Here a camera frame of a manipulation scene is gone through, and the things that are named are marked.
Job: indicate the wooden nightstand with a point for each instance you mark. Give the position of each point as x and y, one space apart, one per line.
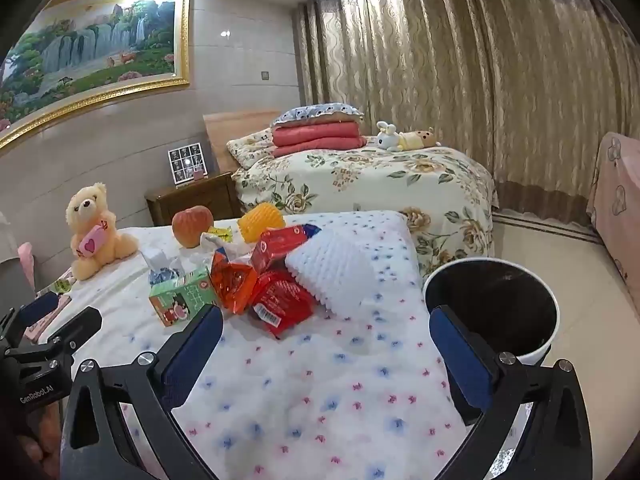
195 200

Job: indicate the yellow snack packet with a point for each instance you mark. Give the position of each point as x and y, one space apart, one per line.
220 233

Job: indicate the person's left hand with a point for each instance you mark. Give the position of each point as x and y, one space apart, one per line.
45 435

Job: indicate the blue-white wrapper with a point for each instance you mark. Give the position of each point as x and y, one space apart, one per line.
162 272

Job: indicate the green label packet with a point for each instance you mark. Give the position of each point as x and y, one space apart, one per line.
62 286

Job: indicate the floral bed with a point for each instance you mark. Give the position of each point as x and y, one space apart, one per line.
400 185

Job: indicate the black bin liner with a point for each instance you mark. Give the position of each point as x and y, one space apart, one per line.
490 300

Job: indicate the beige teddy bear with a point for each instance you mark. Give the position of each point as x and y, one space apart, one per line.
92 230

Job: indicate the white round trash bin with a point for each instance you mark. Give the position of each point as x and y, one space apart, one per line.
535 355

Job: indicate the beige patterned curtain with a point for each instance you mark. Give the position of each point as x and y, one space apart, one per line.
450 85

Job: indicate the floral pillow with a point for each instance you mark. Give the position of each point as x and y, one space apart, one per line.
250 147

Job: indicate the blue frilled pillow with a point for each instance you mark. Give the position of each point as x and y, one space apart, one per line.
315 112

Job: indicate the wooden headboard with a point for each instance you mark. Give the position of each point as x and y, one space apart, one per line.
235 125

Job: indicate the framed landscape painting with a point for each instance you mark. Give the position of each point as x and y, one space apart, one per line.
90 45

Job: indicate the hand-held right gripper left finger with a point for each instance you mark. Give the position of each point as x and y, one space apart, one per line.
195 350

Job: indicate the pink covered furniture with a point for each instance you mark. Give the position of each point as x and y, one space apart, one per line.
615 200

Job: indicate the shiny orange packet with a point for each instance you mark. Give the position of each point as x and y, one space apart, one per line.
230 280

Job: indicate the photo collage frame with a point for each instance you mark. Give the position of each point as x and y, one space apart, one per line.
182 162

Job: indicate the white foam fruit net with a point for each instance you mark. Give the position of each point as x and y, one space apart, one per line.
335 270

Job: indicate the yellow foam fruit net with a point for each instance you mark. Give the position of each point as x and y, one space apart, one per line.
260 220

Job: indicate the green tissue box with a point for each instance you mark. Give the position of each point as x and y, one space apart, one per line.
185 295

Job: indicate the red apple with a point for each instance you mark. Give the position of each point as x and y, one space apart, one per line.
192 225

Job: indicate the small pink box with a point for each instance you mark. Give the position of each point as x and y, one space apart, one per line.
198 173

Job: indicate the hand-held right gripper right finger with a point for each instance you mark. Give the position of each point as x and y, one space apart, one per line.
460 360

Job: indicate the flower print blanket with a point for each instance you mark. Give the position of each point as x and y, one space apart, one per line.
310 385

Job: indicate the yellow bear plush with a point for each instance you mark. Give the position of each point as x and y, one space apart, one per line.
420 140

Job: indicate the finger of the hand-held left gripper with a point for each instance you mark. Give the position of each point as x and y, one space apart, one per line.
40 308
75 325

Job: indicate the folded red blanket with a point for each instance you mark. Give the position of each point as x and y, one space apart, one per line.
315 140

